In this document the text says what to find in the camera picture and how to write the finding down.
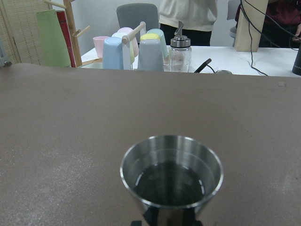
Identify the black water bottle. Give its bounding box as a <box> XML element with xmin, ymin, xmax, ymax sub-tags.
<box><xmin>292</xmin><ymin>45</ymin><xmax>301</xmax><ymax>76</ymax></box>

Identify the wooden cup rack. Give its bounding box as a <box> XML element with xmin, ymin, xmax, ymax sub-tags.
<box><xmin>43</xmin><ymin>0</ymin><xmax>146</xmax><ymax>70</ymax></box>

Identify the yellow plastic cup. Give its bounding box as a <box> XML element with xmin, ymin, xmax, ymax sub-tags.
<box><xmin>140</xmin><ymin>33</ymin><xmax>160</xmax><ymax>41</ymax></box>

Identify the red rolled mat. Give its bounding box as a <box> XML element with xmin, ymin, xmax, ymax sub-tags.
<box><xmin>56</xmin><ymin>10</ymin><xmax>76</xmax><ymax>67</ymax></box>

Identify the grey office chair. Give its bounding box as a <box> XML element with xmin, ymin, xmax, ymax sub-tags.
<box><xmin>116</xmin><ymin>3</ymin><xmax>159</xmax><ymax>31</ymax></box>

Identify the glass pump bottle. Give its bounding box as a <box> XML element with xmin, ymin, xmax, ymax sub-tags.
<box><xmin>169</xmin><ymin>21</ymin><xmax>191</xmax><ymax>73</ymax></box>

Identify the green rolled mat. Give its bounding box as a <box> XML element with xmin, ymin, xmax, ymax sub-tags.
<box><xmin>36</xmin><ymin>9</ymin><xmax>71</xmax><ymax>67</ymax></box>

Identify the grey plastic cup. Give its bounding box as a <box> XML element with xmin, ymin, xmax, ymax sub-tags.
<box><xmin>137</xmin><ymin>39</ymin><xmax>164</xmax><ymax>72</ymax></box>

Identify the person in maroon shirt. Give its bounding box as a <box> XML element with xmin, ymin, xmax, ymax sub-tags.
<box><xmin>234</xmin><ymin>0</ymin><xmax>301</xmax><ymax>52</ymax></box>

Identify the person in cream sweater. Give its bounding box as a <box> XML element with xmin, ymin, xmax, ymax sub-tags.
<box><xmin>159</xmin><ymin>0</ymin><xmax>218</xmax><ymax>46</ymax></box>

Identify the green plastic cup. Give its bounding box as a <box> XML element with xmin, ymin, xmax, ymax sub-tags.
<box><xmin>147</xmin><ymin>28</ymin><xmax>168</xmax><ymax>59</ymax></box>

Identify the blue plastic cup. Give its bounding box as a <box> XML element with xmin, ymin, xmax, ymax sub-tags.
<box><xmin>103</xmin><ymin>37</ymin><xmax>124</xmax><ymax>70</ymax></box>

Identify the steel jigger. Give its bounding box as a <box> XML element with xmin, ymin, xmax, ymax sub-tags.
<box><xmin>120</xmin><ymin>135</ymin><xmax>224</xmax><ymax>226</ymax></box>

